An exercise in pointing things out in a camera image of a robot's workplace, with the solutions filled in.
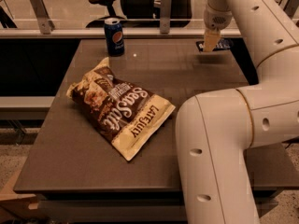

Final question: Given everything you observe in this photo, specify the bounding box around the brown sea salt chip bag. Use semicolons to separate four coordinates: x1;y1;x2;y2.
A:
66;58;175;161

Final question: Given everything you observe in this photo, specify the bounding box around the middle metal glass bracket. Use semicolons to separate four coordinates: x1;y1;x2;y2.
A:
160;0;171;34

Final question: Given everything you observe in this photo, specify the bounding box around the blue rxbar blueberry bar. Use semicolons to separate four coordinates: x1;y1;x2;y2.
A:
196;38;234;51

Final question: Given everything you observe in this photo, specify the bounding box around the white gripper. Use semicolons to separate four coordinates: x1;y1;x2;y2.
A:
203;4;233;52

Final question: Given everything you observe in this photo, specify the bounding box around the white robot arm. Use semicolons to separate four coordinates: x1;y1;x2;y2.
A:
176;0;299;224

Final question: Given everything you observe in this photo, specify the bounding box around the black office chair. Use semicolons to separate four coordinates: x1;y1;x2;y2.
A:
87;0;192;28

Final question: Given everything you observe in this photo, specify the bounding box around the cardboard box at floor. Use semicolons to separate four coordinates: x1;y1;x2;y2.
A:
0;170;47;224

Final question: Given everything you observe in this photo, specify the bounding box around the blue pepsi can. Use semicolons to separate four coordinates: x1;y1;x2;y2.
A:
104;18;124;56

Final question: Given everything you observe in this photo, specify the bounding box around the left metal glass bracket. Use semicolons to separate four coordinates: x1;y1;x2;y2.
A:
30;0;55;35

